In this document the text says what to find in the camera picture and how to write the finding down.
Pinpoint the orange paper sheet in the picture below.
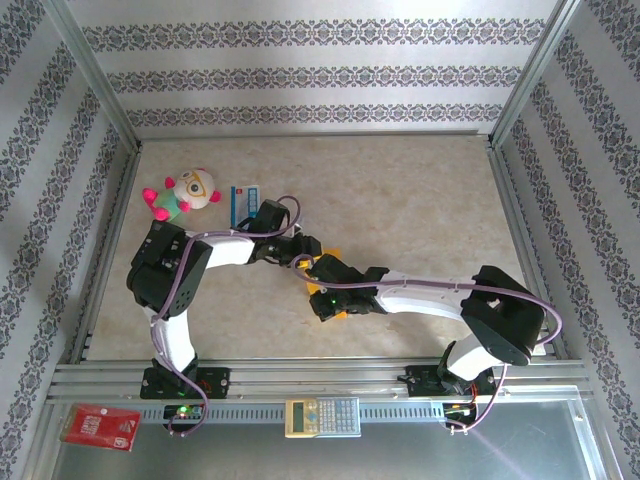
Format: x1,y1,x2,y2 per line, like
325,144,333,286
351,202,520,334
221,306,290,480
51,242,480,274
304,244,351,324

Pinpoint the blue white packet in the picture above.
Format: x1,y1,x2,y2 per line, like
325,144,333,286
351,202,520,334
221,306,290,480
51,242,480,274
228,183,262,226

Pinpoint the white pink plush toy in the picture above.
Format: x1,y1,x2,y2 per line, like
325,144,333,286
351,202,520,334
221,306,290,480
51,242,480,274
142,167,223,224

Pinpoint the beige scientific calculator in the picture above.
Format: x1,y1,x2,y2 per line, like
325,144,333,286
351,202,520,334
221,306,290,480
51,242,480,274
284,396,362,440

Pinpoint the small controller board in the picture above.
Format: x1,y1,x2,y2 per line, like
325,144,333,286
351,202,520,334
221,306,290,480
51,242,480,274
163,403,207,422
443,401,477,420

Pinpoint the grey metal panel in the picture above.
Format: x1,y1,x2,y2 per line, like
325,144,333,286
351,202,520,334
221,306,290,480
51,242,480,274
47,384,609,480

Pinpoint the red card box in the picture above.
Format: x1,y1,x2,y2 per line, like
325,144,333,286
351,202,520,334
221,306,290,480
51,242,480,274
58,403,142,453

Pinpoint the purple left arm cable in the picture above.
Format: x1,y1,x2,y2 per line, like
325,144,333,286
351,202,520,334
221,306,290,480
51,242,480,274
148,194,302,439

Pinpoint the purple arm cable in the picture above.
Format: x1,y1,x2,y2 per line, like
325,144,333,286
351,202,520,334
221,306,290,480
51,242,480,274
289,253,564,434
148,194,302,439

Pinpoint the aluminium mounting rail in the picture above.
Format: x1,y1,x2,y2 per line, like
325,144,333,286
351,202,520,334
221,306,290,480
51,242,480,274
47,357,594,401

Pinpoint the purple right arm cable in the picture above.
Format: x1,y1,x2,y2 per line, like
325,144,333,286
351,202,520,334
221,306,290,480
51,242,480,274
289,253,564,434

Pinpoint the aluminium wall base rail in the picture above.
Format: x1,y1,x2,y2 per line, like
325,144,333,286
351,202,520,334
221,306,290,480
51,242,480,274
135,129,494,144

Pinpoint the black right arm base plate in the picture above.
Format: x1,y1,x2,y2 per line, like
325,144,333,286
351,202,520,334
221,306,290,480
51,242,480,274
405,364,499,399

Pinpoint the slotted grey cable duct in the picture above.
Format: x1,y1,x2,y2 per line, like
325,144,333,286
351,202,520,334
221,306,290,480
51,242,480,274
139,402,451,424

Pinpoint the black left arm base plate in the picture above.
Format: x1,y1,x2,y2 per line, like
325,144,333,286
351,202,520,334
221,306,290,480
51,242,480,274
139,366,232,400

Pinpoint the aluminium side rail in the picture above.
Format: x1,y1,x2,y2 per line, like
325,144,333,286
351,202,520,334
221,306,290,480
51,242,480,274
487,139,570,360
67,142,144,364

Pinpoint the aluminium frame post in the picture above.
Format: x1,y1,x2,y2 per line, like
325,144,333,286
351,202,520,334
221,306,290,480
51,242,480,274
42,0,144,151
492,0,585,147

